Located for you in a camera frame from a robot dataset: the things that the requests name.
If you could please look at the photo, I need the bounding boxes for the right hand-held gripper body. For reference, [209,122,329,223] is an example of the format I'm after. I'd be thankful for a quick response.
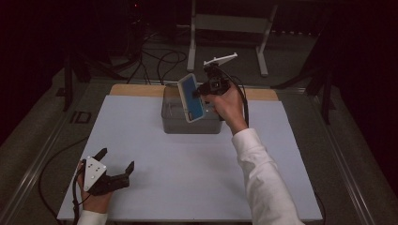
[195,52,239,96]

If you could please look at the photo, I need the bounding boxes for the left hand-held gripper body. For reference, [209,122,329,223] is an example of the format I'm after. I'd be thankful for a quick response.
[82,156,131,197]

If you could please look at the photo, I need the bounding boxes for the blue phone case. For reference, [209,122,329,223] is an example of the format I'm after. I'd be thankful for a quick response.
[176,72,207,124]

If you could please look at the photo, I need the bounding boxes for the grey translucent plastic box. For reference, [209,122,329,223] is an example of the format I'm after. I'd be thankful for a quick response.
[161,85,223,135]

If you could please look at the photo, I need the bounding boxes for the person's left hand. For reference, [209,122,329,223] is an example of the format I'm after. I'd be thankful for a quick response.
[76,159,114,216]

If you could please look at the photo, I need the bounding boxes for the person's right hand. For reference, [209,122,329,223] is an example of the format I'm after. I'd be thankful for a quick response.
[202,86,250,136]

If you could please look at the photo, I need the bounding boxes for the black floor outlet box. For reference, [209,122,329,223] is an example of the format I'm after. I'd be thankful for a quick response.
[69,110,93,125]

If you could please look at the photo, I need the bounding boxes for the white table sheet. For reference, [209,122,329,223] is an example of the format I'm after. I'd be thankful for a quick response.
[56,94,324,223]

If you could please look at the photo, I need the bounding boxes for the white metal stand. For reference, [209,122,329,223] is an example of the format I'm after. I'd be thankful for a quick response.
[186,0,279,78]

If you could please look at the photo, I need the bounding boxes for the black metal stand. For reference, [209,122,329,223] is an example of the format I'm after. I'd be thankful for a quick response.
[61,52,127,113]
[271,62,336,126]

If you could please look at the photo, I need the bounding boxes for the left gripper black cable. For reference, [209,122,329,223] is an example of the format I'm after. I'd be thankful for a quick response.
[71,162,87,225]

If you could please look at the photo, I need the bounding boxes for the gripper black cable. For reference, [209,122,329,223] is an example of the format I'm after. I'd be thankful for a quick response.
[71,162,87,225]
[217,67,251,128]

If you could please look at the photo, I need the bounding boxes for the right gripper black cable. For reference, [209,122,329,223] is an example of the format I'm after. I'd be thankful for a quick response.
[217,67,251,128]

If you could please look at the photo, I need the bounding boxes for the looped black floor cable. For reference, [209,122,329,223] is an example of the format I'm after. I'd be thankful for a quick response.
[155,49,188,86]

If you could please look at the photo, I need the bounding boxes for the metal floor rail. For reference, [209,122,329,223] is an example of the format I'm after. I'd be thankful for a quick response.
[0,93,92,225]
[308,92,398,225]

